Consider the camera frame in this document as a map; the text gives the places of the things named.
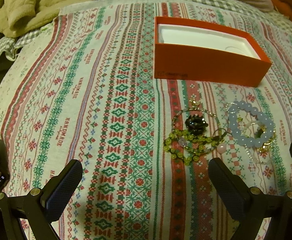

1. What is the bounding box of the blue bead bracelet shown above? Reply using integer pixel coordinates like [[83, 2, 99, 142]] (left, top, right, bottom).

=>
[[227, 100, 275, 148]]

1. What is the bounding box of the pink heart pendant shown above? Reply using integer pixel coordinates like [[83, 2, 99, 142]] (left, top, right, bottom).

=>
[[217, 142, 227, 154]]

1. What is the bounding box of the green bead bracelet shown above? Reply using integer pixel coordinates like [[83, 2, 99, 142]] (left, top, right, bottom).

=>
[[163, 128, 220, 166]]

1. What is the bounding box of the black flower hair clip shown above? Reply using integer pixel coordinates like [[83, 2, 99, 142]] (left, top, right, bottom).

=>
[[185, 115, 208, 135]]

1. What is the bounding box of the gold chain charm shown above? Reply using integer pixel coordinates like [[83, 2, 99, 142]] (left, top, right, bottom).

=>
[[256, 134, 277, 154]]

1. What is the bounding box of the patterned knit cloth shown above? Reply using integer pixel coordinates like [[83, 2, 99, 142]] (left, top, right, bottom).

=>
[[0, 1, 292, 239]]

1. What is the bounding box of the red cardboard box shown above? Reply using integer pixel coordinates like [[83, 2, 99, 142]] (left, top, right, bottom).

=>
[[154, 16, 272, 87]]

